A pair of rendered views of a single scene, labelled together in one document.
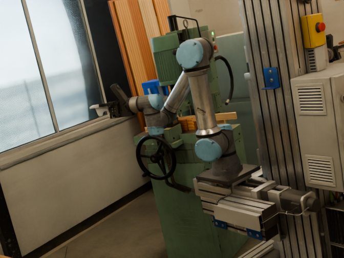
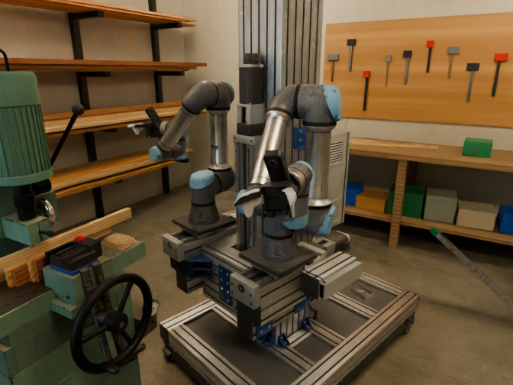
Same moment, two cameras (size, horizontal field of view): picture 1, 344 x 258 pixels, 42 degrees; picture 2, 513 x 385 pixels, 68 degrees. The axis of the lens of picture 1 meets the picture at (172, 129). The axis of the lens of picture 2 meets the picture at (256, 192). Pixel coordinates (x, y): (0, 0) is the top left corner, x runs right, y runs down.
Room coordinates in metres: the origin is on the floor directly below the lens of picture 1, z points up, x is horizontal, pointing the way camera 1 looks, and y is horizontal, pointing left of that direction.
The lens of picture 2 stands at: (2.32, 1.11, 1.51)
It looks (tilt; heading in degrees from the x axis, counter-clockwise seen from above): 18 degrees down; 263
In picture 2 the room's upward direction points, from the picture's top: straight up
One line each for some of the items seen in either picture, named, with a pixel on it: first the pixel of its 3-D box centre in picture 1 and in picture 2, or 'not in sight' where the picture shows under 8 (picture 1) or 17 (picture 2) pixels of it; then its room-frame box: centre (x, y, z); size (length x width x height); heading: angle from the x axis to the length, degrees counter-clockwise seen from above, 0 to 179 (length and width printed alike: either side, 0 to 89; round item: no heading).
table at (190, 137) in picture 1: (175, 136); (63, 282); (2.79, -0.01, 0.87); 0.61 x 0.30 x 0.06; 54
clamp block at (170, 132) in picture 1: (167, 133); (79, 276); (2.72, 0.04, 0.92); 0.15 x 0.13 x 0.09; 54
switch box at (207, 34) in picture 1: (209, 42); not in sight; (3.06, -0.37, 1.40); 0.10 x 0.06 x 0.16; 144
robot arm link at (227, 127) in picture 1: (220, 137); (280, 214); (2.05, -0.22, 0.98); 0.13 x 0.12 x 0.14; 152
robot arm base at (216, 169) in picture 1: (225, 160); (278, 241); (2.06, -0.22, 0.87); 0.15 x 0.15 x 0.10
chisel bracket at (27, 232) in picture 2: (179, 108); (27, 229); (2.90, -0.08, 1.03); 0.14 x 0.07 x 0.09; 144
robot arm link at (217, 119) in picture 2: not in sight; (218, 138); (2.26, -0.72, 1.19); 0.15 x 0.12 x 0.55; 51
